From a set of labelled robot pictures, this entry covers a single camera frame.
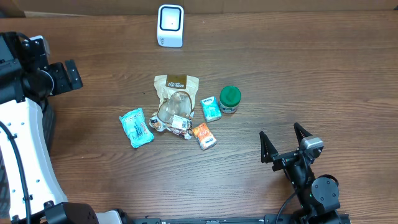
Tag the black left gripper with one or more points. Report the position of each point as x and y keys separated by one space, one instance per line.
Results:
x=65 y=84

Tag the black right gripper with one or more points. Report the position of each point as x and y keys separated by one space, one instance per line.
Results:
x=282 y=159

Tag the green lid jar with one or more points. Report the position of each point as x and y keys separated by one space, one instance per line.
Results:
x=230 y=98

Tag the teal Kleenex tissue pack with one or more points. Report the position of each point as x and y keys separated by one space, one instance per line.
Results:
x=211 y=110

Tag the orange tissue pack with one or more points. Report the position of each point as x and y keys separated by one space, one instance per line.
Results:
x=204 y=136

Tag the beige snack pouch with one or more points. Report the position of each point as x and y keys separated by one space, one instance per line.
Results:
x=176 y=109

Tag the mint green wipes pack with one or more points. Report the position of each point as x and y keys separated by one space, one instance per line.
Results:
x=135 y=128

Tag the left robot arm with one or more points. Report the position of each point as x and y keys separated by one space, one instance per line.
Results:
x=36 y=195

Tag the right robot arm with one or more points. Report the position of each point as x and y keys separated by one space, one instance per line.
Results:
x=315 y=199

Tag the white barcode scanner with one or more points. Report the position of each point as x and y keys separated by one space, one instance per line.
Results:
x=170 y=26

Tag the dark grey plastic basket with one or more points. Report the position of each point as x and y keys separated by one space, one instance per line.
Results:
x=48 y=121

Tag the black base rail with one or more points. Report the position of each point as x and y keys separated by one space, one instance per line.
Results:
x=217 y=221

